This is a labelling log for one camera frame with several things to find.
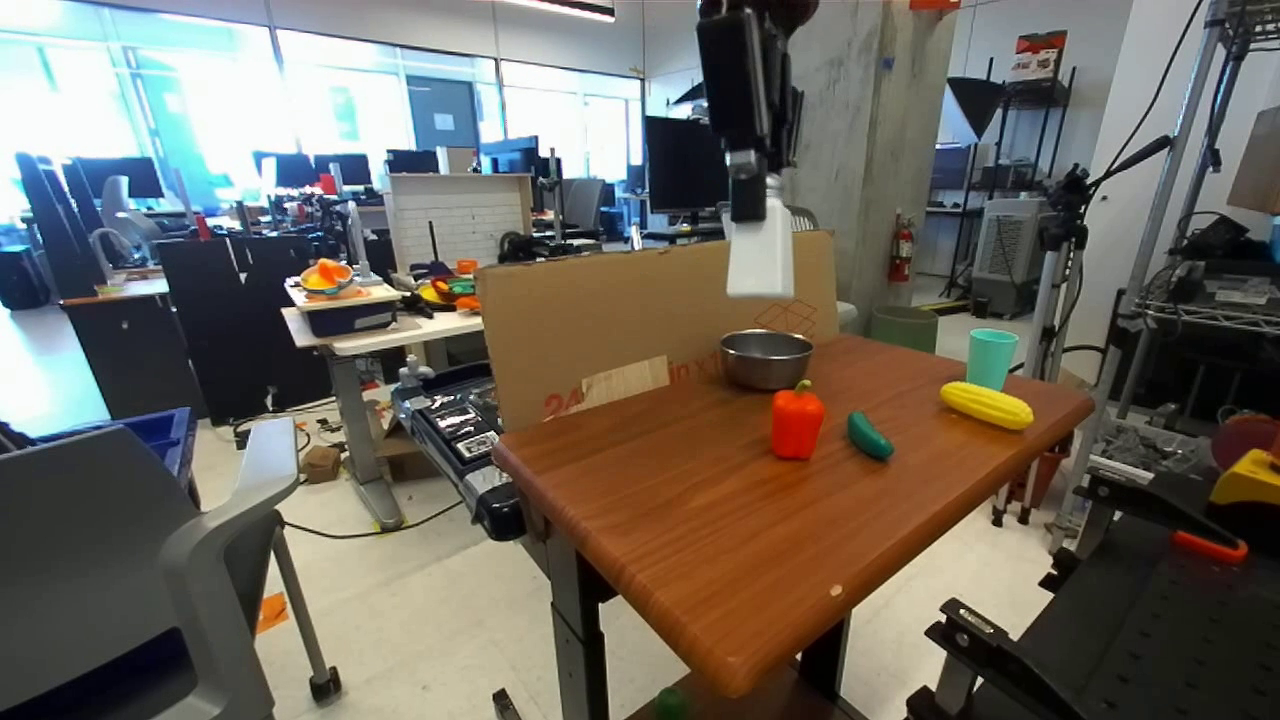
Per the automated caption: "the black tool drawer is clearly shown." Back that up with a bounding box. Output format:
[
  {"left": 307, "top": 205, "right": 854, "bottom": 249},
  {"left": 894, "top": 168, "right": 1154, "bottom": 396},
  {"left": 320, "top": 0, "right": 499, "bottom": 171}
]
[{"left": 393, "top": 362, "right": 531, "bottom": 544}]

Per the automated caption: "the black computer monitor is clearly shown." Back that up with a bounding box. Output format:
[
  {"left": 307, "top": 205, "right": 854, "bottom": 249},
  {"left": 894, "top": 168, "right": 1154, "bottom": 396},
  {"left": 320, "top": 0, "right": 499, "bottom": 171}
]
[{"left": 639, "top": 113, "right": 732, "bottom": 214}]

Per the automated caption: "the orange handled black clamp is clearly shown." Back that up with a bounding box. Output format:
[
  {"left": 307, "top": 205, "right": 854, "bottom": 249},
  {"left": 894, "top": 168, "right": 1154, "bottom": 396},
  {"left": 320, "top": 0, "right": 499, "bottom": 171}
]
[{"left": 1168, "top": 525, "right": 1256, "bottom": 570}]

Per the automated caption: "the green toy cucumber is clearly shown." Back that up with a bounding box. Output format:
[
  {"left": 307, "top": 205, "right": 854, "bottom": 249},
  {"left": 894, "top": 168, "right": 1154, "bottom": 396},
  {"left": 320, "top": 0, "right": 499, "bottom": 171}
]
[{"left": 845, "top": 406, "right": 900, "bottom": 467}]

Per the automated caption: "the white side table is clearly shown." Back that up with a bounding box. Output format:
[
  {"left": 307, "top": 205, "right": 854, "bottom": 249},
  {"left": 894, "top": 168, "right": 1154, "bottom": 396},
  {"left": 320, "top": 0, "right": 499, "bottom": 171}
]
[{"left": 281, "top": 299, "right": 494, "bottom": 536}]

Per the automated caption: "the red fire extinguisher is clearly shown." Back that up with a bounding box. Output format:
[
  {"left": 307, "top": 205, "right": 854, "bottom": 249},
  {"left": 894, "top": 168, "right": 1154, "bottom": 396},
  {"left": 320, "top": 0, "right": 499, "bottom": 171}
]
[{"left": 883, "top": 209, "right": 920, "bottom": 289}]

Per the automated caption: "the yellow emergency stop button box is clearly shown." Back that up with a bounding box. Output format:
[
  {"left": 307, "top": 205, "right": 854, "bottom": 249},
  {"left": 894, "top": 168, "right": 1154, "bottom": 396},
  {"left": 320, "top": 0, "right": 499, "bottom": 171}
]
[{"left": 1209, "top": 444, "right": 1280, "bottom": 511}]

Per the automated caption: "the black tray with toys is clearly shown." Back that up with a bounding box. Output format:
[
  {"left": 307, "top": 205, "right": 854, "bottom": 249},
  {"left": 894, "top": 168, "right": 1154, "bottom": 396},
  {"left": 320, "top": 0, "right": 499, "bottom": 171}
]
[{"left": 286, "top": 257, "right": 407, "bottom": 339}]

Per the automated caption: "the red toy bell pepper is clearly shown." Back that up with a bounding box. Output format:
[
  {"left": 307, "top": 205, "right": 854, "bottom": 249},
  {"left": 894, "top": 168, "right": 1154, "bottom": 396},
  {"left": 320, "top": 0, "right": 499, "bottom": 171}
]
[{"left": 764, "top": 374, "right": 831, "bottom": 467}]

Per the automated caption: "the metal equipment rack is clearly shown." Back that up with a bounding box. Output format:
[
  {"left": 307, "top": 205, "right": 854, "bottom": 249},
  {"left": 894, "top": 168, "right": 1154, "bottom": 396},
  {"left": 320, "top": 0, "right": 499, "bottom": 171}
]
[{"left": 1102, "top": 0, "right": 1280, "bottom": 464}]

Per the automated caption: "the red wall sign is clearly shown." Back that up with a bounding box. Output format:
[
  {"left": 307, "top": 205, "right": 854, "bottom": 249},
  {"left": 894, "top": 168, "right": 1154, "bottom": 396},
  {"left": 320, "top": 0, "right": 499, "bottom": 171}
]
[{"left": 1009, "top": 23, "right": 1071, "bottom": 86}]

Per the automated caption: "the green box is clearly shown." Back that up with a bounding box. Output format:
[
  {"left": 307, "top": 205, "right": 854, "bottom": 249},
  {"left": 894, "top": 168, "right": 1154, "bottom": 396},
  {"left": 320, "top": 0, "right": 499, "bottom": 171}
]
[{"left": 868, "top": 305, "right": 944, "bottom": 359}]

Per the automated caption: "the white pegboard panel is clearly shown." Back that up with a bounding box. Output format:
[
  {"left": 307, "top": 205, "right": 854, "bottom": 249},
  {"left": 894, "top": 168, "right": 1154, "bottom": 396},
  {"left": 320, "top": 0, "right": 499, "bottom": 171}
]
[{"left": 384, "top": 168, "right": 538, "bottom": 270}]

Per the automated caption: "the brown cardboard panel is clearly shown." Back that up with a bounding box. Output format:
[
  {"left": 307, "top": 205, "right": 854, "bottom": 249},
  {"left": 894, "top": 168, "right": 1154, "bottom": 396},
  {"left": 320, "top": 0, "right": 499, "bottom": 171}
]
[{"left": 474, "top": 226, "right": 845, "bottom": 440}]

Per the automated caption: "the grey office chair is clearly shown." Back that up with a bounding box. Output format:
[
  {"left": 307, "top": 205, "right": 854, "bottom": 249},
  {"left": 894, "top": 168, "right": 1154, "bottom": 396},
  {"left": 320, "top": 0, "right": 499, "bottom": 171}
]
[{"left": 0, "top": 406, "right": 349, "bottom": 720}]

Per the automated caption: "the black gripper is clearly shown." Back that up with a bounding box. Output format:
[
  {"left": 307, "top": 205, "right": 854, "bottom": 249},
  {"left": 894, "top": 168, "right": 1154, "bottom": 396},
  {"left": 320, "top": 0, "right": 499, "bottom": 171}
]
[{"left": 691, "top": 3, "right": 804, "bottom": 226}]

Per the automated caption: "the blue bin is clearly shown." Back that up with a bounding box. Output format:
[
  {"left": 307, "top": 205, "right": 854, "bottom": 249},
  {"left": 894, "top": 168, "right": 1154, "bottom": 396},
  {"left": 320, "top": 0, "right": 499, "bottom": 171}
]
[{"left": 115, "top": 405, "right": 203, "bottom": 488}]

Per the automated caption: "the black bar clamp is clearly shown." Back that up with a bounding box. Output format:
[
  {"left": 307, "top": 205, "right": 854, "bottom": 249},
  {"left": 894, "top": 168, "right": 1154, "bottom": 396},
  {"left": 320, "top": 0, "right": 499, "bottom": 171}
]
[{"left": 904, "top": 594, "right": 1089, "bottom": 720}]

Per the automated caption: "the black perforated breadboard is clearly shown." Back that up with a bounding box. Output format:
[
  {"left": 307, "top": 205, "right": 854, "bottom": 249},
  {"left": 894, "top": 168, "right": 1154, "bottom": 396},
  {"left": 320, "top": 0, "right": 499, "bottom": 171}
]
[{"left": 1045, "top": 508, "right": 1280, "bottom": 720}]

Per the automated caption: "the dark metal bowl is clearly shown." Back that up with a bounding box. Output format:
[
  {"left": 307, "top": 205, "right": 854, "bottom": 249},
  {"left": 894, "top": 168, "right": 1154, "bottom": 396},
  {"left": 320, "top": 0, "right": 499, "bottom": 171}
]
[{"left": 716, "top": 324, "right": 816, "bottom": 396}]

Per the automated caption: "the camera on black tripod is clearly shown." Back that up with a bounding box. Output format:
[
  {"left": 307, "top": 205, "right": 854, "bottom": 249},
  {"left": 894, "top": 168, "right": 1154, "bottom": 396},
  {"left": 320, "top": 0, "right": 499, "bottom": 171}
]
[{"left": 992, "top": 127, "right": 1181, "bottom": 531}]

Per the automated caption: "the black table leg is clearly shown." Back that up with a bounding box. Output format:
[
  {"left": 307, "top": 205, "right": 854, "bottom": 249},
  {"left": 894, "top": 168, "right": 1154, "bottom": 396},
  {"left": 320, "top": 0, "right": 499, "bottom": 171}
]
[{"left": 522, "top": 526, "right": 622, "bottom": 720}]

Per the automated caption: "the pile of colourful toys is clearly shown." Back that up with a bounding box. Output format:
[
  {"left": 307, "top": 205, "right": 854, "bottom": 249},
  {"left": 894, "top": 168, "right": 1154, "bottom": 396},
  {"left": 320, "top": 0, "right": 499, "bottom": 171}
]
[{"left": 407, "top": 257, "right": 490, "bottom": 320}]

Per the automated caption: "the yellow toy corn cob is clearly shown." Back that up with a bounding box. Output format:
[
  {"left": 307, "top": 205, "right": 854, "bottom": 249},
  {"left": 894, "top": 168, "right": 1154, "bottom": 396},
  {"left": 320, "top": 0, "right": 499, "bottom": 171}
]
[{"left": 935, "top": 374, "right": 1039, "bottom": 434}]

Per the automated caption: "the small cardboard box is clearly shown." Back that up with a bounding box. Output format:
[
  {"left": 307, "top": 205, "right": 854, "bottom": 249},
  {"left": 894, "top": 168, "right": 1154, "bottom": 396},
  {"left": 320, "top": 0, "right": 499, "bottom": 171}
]
[{"left": 295, "top": 434, "right": 349, "bottom": 488}]

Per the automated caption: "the teal plastic cup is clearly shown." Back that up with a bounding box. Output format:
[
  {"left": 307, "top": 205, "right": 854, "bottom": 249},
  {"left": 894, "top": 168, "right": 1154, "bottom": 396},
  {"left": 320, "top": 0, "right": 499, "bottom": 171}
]
[{"left": 965, "top": 324, "right": 1023, "bottom": 396}]

